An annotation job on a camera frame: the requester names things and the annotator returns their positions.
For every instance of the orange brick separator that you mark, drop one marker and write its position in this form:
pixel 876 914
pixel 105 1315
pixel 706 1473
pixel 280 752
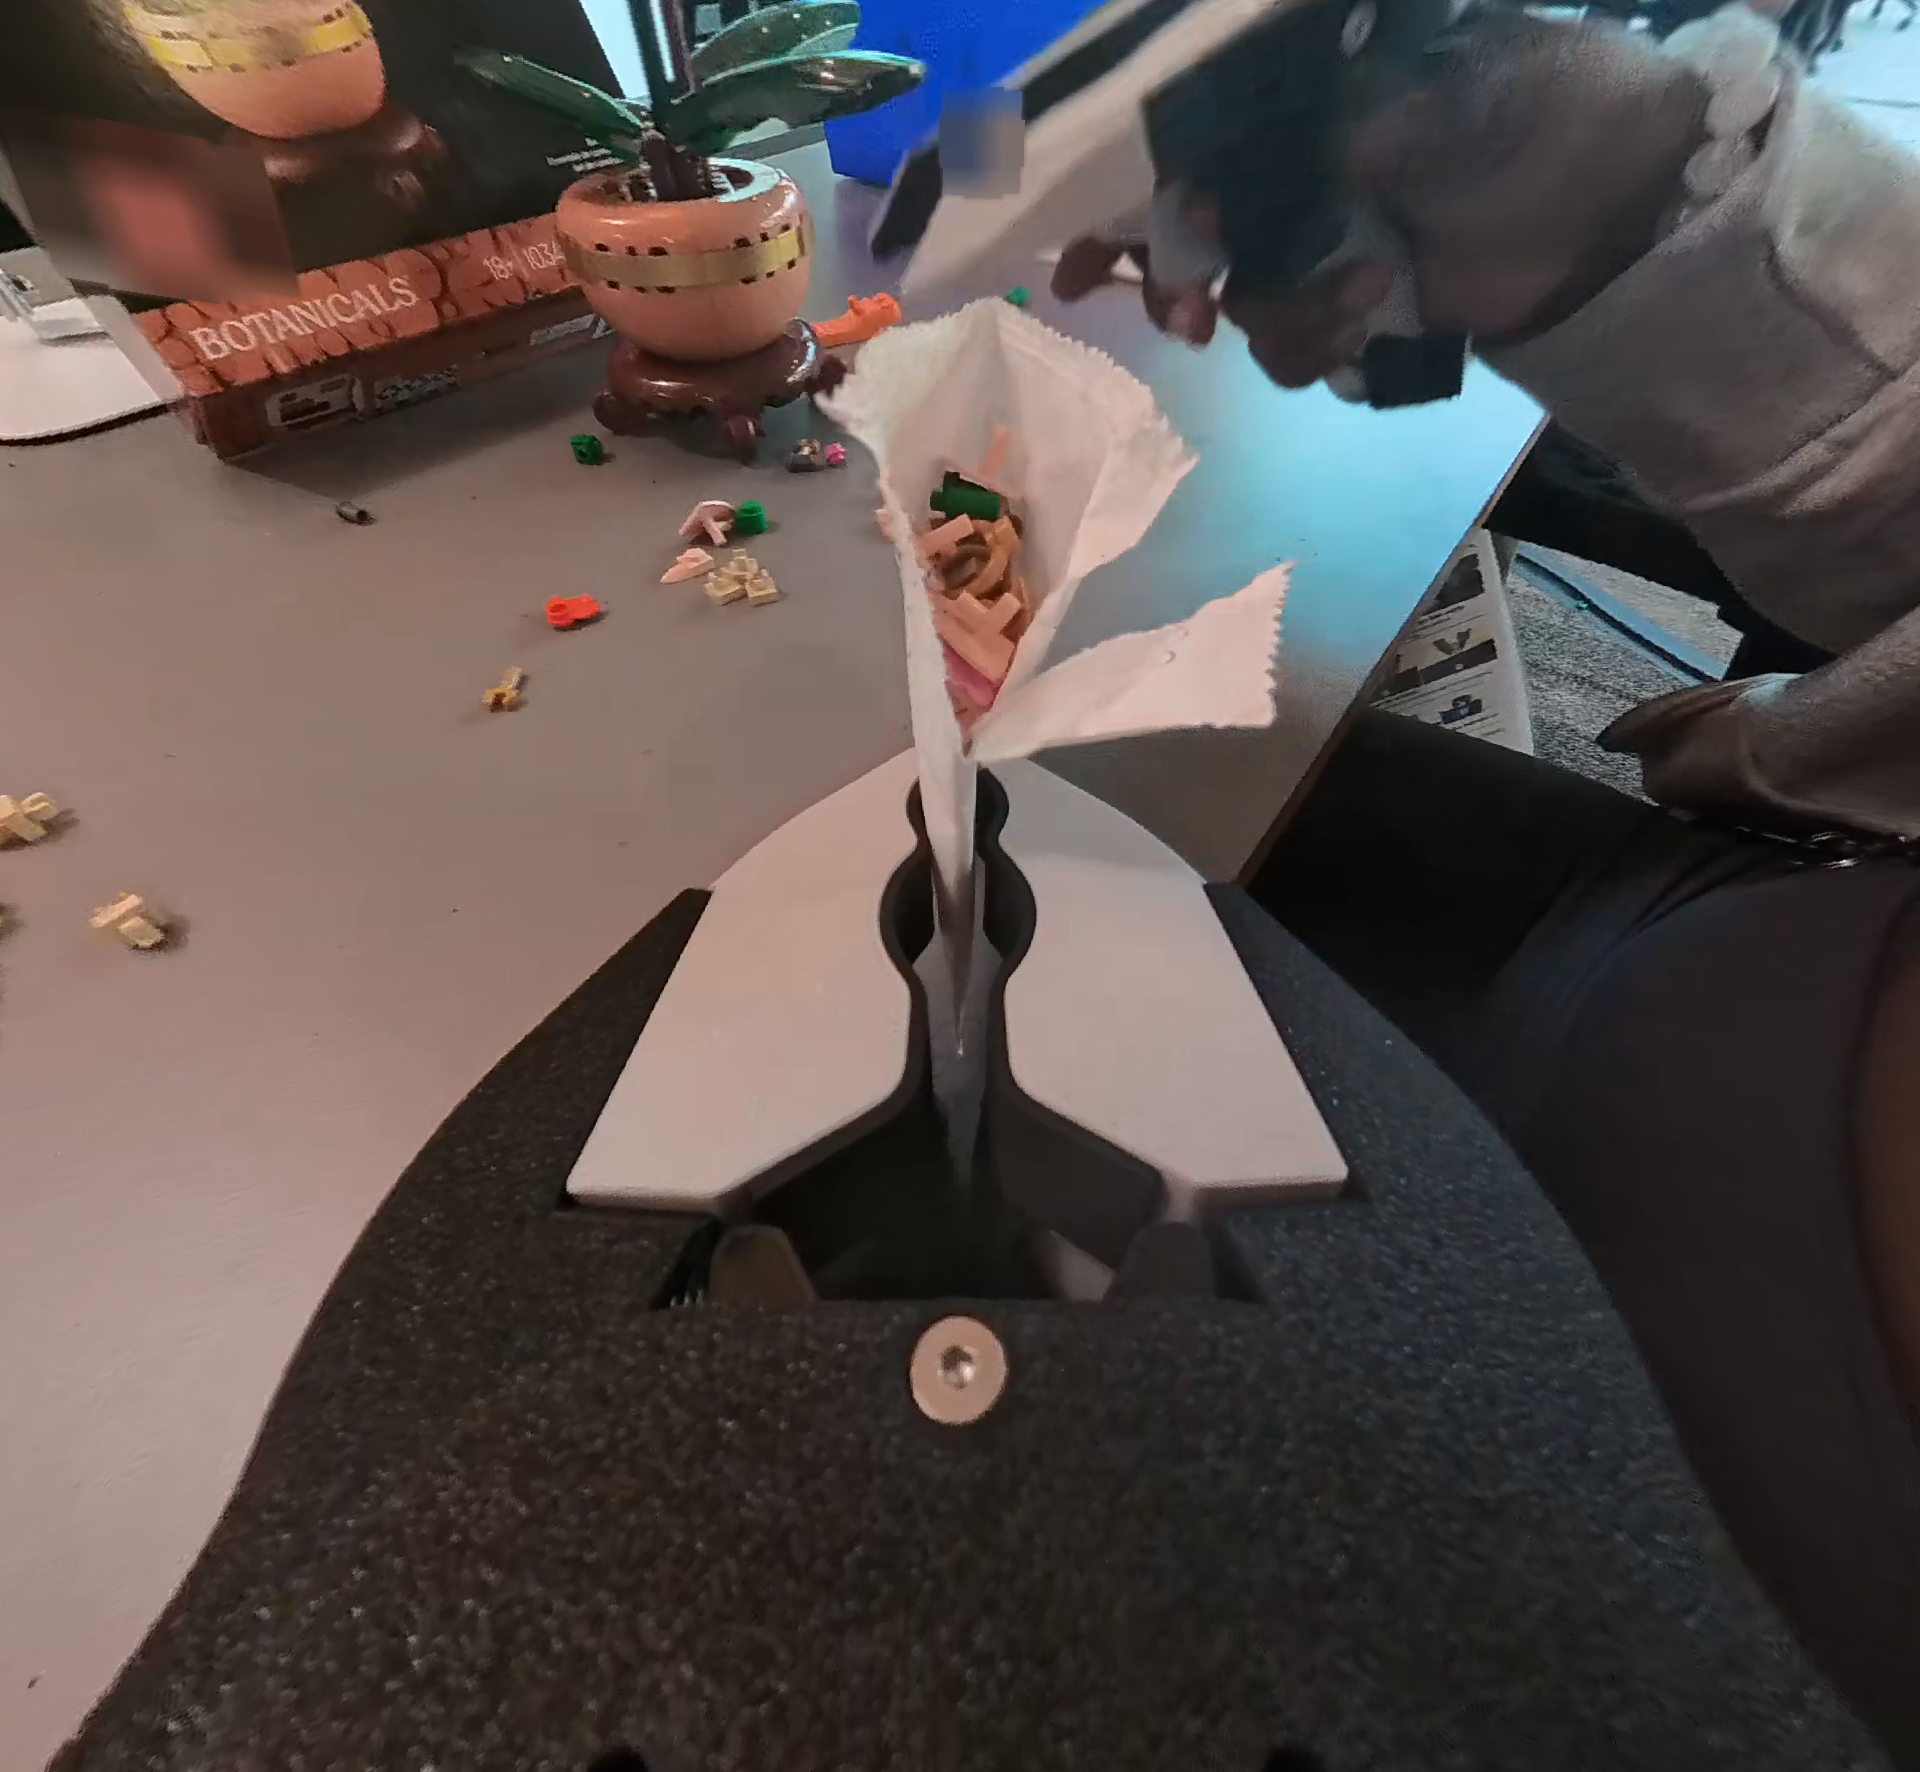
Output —
pixel 851 314

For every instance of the dark toy brick set box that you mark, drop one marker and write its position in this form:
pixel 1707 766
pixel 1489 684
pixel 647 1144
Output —
pixel 457 274

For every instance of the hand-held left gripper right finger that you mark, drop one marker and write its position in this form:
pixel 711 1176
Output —
pixel 1188 1054

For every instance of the grey desk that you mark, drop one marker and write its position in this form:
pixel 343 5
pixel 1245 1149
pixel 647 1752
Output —
pixel 379 823

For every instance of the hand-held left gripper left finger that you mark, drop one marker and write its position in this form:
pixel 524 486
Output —
pixel 737 1034

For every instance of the blue plastic bin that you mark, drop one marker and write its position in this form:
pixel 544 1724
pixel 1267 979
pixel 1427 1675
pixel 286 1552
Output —
pixel 934 28

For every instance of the green stud brick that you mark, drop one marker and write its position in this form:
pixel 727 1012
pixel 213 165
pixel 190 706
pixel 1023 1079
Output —
pixel 589 446

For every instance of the red flower brick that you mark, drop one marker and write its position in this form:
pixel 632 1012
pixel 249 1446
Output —
pixel 576 608

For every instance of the cluster of tan pink pieces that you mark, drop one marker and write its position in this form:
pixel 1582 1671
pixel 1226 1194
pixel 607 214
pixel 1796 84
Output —
pixel 742 585

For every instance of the cluster of green stem pieces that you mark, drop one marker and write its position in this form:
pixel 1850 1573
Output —
pixel 960 502

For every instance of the white pictogram label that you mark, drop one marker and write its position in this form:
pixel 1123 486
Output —
pixel 1465 651

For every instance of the toy brick orchid pot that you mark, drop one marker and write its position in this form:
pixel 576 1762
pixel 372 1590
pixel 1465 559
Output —
pixel 694 256

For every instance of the heap of pink petals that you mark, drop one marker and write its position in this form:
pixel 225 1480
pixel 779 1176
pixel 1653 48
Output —
pixel 972 629

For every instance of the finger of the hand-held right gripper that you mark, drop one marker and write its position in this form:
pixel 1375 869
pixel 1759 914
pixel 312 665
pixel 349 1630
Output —
pixel 1094 149
pixel 1126 12

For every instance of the person's dark trousers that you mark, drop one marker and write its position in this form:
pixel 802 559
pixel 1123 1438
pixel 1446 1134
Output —
pixel 1582 1054

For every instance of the white paper bag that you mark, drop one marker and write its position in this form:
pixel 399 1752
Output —
pixel 1078 427

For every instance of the tan bar brick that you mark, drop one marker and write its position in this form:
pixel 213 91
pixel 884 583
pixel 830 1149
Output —
pixel 506 691

